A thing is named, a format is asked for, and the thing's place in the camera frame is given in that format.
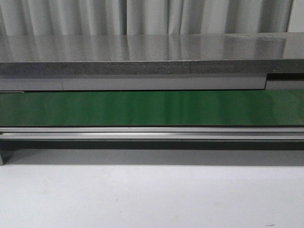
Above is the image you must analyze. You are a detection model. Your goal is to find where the green conveyor belt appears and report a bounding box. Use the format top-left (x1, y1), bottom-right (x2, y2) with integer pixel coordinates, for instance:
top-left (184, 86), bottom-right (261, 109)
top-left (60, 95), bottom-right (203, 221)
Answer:
top-left (0, 90), bottom-right (304, 126)

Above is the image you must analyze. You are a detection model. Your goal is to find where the grey pleated curtain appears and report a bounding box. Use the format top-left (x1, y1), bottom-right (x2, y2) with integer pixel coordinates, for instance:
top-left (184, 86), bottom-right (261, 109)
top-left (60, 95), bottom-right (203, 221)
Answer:
top-left (0, 0), bottom-right (304, 36)

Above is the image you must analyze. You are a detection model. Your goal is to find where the aluminium conveyor frame rail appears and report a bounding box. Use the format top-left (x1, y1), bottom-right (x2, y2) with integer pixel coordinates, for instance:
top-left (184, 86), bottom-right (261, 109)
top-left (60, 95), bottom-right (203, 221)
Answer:
top-left (0, 126), bottom-right (304, 166)

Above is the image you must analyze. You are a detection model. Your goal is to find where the grey stone counter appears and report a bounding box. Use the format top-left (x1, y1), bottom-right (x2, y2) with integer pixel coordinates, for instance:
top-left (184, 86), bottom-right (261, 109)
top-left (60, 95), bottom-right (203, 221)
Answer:
top-left (0, 32), bottom-right (304, 92)

